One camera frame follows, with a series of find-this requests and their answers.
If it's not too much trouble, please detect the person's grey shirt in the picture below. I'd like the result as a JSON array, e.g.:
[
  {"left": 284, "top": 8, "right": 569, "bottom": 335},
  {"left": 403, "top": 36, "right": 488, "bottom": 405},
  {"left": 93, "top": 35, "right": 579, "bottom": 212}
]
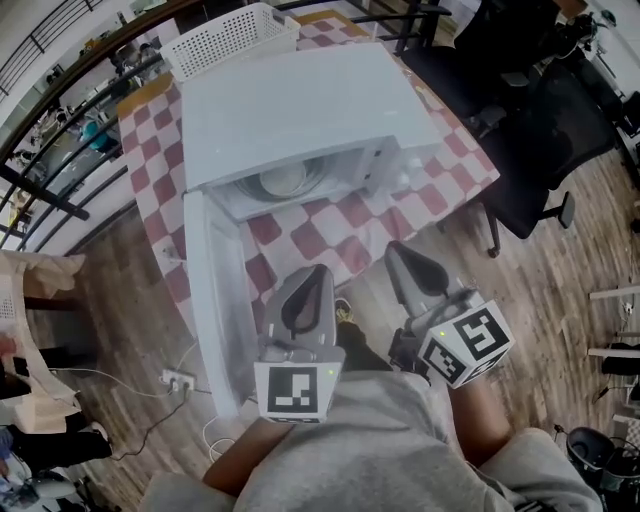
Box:
[{"left": 139, "top": 369, "right": 604, "bottom": 512}]

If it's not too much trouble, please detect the black metal railing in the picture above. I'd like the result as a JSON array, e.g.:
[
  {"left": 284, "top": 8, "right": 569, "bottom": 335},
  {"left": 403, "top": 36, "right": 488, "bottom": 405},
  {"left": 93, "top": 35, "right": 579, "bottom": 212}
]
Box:
[{"left": 0, "top": 0, "right": 174, "bottom": 251}]

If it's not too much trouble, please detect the white power strip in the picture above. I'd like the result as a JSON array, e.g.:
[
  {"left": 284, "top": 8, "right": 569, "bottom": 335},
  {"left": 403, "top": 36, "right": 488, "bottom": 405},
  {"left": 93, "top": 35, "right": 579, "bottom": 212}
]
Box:
[{"left": 160, "top": 368, "right": 198, "bottom": 395}]

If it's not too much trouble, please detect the steel bowl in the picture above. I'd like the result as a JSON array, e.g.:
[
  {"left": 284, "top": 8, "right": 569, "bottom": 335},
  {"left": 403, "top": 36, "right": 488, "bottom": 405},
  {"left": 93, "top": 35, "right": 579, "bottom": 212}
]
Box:
[{"left": 233, "top": 155, "right": 329, "bottom": 202}]

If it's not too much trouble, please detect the white microwave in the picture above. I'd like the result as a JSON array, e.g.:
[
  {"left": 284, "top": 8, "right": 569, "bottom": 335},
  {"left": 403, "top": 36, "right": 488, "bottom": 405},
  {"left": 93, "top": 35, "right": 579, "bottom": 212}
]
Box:
[{"left": 180, "top": 42, "right": 442, "bottom": 419}]

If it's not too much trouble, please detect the red white checkered tablecloth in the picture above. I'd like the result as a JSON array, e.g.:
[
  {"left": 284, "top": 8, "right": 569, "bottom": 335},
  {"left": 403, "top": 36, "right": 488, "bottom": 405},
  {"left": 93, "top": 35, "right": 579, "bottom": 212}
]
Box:
[{"left": 118, "top": 17, "right": 502, "bottom": 332}]

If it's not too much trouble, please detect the black cable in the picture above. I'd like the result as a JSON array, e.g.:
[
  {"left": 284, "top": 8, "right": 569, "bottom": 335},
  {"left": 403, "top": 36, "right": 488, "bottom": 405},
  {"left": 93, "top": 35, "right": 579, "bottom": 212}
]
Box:
[{"left": 107, "top": 387, "right": 194, "bottom": 461}]

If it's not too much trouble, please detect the white cable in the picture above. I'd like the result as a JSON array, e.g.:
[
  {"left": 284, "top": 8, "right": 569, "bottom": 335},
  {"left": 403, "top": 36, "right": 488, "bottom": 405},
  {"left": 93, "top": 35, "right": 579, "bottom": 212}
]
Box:
[{"left": 47, "top": 339, "right": 236, "bottom": 461}]

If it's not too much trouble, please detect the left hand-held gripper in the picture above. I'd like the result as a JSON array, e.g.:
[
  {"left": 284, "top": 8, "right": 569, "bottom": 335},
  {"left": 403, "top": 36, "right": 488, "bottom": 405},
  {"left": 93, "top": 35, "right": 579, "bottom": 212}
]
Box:
[{"left": 253, "top": 263, "right": 347, "bottom": 426}]

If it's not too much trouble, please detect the beige draped chair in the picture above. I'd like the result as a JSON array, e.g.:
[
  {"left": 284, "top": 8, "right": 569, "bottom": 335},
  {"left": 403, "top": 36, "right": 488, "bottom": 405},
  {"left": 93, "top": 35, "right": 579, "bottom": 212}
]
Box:
[{"left": 0, "top": 249, "right": 87, "bottom": 434}]

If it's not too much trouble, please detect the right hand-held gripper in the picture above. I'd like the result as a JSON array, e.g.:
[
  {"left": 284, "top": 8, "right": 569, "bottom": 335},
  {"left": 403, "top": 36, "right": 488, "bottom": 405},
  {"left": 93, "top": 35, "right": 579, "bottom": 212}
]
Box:
[{"left": 383, "top": 240, "right": 516, "bottom": 390}]

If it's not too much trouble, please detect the person's shoe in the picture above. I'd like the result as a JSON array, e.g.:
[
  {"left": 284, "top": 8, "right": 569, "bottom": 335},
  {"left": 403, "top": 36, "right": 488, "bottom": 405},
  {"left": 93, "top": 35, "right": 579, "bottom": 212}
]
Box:
[{"left": 333, "top": 297, "right": 357, "bottom": 326}]

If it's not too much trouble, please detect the person's dark trouser leg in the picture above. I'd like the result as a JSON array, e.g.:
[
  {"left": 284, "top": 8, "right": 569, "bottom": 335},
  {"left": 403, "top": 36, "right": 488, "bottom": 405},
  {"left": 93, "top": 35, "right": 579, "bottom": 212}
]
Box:
[{"left": 333, "top": 319, "right": 396, "bottom": 374}]

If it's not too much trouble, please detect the person's left forearm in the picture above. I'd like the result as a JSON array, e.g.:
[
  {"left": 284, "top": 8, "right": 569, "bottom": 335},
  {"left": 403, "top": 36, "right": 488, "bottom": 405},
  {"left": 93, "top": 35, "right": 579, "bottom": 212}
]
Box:
[{"left": 202, "top": 415, "right": 296, "bottom": 497}]

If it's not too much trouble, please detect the black mesh office chair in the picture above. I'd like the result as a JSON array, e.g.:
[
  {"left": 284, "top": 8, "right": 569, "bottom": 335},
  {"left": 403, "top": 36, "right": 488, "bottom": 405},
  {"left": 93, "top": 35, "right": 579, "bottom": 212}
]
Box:
[{"left": 469, "top": 62, "right": 619, "bottom": 259}]

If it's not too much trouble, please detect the person's right forearm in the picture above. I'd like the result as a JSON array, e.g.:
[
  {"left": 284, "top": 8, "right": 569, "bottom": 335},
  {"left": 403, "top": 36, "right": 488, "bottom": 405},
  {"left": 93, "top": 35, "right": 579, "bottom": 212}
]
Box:
[{"left": 446, "top": 383, "right": 515, "bottom": 470}]

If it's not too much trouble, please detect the white perforated plastic basket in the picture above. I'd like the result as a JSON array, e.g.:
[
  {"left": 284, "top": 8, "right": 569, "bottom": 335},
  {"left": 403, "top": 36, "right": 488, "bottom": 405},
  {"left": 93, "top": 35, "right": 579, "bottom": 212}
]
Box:
[{"left": 159, "top": 2, "right": 302, "bottom": 82}]

